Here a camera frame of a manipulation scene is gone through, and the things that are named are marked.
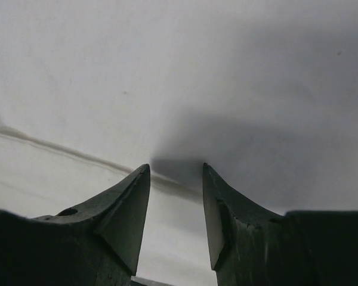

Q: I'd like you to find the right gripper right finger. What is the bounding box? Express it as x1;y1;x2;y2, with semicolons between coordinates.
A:
202;164;358;285

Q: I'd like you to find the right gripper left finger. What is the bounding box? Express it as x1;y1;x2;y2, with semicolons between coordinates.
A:
0;164;150;285

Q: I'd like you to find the cream white t shirt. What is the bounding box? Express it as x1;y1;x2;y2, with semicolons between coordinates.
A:
0;1;358;285

